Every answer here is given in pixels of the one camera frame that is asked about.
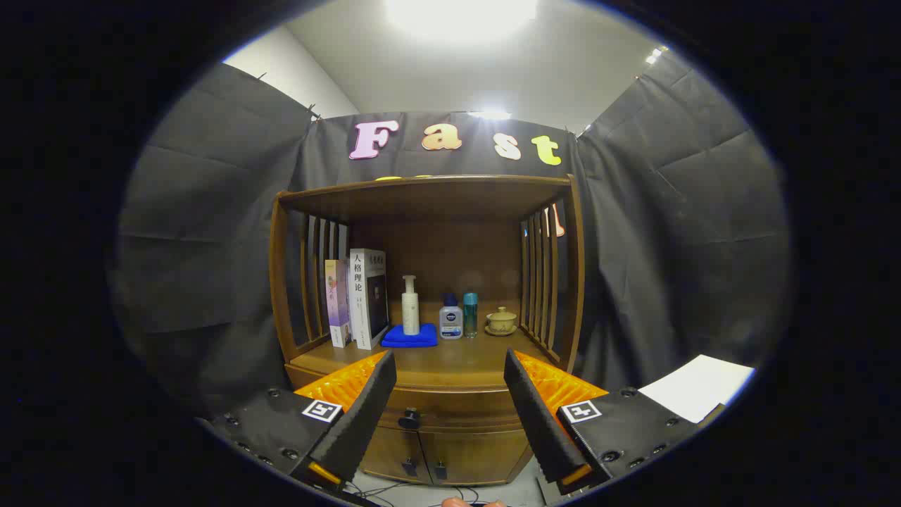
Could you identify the wooden drawer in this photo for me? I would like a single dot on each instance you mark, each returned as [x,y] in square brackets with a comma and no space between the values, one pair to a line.
[464,408]

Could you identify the black drawer knob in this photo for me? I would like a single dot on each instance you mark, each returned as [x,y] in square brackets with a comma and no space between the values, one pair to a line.
[409,419]

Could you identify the beige lidded teacup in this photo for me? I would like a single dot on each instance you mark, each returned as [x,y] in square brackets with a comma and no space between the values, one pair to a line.
[501,322]

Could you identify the white pump bottle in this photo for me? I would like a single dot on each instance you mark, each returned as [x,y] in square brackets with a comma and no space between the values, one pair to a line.
[410,313]

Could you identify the blue folded cloth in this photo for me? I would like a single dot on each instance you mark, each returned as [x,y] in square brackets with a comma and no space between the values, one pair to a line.
[408,338]

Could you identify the white book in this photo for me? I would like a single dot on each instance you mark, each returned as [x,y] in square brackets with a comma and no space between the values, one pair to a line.
[360,303]

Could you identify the white grey plastic box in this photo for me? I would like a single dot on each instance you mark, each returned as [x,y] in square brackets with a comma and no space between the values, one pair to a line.
[697,387]

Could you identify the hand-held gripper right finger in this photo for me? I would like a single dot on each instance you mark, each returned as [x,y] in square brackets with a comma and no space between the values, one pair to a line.
[542,422]

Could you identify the purple book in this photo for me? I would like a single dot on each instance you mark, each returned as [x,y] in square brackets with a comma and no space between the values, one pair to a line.
[338,303]

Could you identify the wooden cabinet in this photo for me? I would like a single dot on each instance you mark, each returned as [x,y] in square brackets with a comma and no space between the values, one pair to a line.
[450,246]

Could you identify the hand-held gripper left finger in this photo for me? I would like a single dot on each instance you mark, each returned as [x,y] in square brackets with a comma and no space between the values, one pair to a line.
[366,415]

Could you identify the teal slim bottle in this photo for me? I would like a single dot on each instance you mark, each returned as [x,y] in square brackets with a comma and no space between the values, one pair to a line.
[470,317]

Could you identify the white blue-capped lotion bottle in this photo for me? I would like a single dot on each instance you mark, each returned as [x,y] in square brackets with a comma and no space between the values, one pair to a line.
[450,324]

